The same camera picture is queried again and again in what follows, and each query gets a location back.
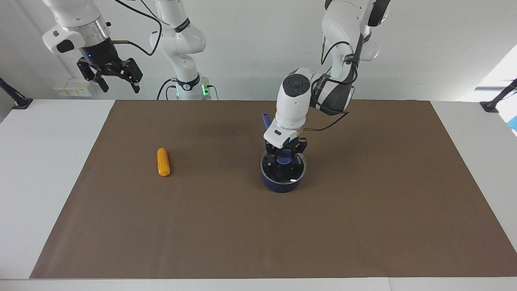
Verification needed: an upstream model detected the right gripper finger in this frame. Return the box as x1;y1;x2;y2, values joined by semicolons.
78;61;109;93
122;59;143;94

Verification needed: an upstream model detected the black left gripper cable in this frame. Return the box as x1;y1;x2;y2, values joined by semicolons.
302;38;366;132

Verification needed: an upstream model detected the dark blue handled pot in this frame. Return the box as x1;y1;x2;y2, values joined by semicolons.
260;112;307;194

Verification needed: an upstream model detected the black clamp stand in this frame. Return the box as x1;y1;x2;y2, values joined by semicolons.
0;77;34;110
480;79;517;113

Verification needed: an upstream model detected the yellow toy corn cob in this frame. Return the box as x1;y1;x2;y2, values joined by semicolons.
157;148;171;177

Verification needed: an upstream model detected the glass lid with blue knob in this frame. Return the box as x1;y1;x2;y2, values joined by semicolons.
261;150;307;184

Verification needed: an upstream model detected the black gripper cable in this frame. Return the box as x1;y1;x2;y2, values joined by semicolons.
302;38;366;132
109;0;163;56

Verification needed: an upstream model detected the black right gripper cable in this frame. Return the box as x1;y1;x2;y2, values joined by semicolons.
109;0;163;56

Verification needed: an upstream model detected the black arm base cable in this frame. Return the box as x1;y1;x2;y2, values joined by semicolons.
157;78;219;101

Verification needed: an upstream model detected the brown table mat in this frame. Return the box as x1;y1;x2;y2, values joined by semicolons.
30;100;517;279

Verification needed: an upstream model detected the white wall socket box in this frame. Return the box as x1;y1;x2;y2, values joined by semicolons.
53;78;97;97

